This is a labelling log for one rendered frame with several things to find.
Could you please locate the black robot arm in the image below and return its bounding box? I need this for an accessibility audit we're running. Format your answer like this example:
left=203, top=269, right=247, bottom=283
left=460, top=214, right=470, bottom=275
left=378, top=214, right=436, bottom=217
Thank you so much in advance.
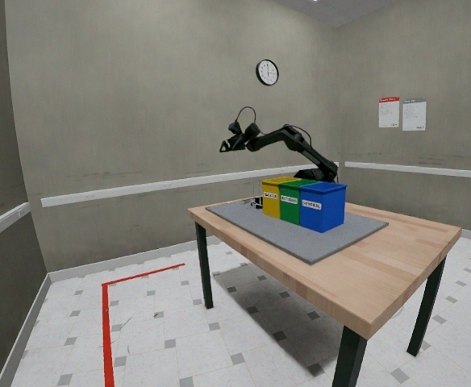
left=228, top=122, right=338, bottom=183

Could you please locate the green bin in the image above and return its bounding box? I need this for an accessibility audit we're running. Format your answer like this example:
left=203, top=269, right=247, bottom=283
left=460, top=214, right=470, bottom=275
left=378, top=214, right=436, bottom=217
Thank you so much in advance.
left=279, top=179, right=319, bottom=226

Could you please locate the blue bin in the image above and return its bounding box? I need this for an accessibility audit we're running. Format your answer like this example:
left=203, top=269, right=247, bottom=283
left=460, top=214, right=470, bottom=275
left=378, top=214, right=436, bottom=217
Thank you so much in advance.
left=300, top=182, right=348, bottom=233

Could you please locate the yellow open bin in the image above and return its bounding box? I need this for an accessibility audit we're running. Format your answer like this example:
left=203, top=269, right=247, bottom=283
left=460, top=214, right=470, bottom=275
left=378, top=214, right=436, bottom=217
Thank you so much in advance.
left=262, top=177, right=298, bottom=219

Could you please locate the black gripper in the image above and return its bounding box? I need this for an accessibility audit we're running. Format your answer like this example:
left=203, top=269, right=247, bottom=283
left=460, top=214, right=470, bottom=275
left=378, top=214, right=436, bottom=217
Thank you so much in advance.
left=219, top=137, right=246, bottom=152

